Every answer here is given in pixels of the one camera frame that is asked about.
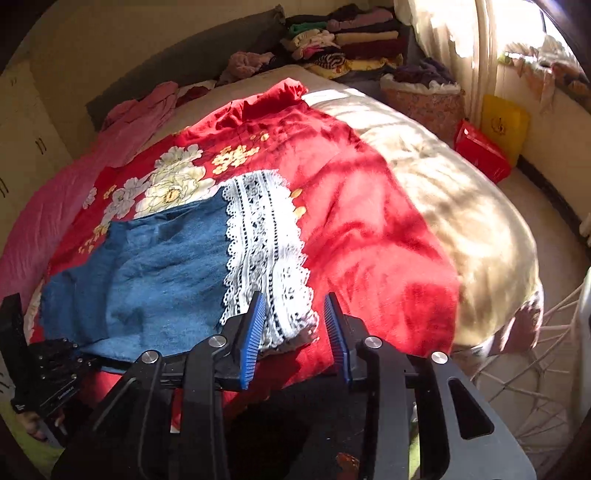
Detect cream wardrobe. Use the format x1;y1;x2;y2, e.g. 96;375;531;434
0;58;72;236

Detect purple clothes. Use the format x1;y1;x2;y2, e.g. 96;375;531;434
392;58;459;88

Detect red paper bag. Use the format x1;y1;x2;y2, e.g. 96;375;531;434
454;119;512;184

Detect white wire rack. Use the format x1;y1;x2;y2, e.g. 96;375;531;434
471;268;591;462

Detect grey headboard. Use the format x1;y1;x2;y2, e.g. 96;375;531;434
85;4;287;132

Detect pink plush garment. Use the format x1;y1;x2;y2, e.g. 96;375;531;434
217;50;275;86

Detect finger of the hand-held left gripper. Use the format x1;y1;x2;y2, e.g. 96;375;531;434
28;338;108;387

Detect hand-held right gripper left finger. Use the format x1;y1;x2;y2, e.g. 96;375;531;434
51;292;269;480

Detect stack of folded clothes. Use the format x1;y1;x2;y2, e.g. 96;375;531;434
277;4;409;81

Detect denim pants with lace trim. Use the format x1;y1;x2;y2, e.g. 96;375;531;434
39;170;321;370

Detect cream curtain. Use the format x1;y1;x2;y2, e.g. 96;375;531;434
406;0;502;130

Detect red floral blanket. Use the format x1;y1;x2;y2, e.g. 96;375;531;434
28;78;462;430

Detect floral laundry basket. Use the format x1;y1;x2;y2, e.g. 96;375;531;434
379;74;467;136

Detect yellow paper bag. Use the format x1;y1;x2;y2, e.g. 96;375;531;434
480;95;531;167

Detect dark red pillow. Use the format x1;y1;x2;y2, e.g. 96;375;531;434
174;84;211;108

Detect clothes on windowsill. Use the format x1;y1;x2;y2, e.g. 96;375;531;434
499;37;591;109

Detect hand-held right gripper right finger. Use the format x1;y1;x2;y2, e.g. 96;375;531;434
323;293;536;480

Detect beige bed sheet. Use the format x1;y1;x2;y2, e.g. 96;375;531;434
139;64;543;352

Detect pink quilt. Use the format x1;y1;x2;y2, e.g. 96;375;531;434
0;80;181;305

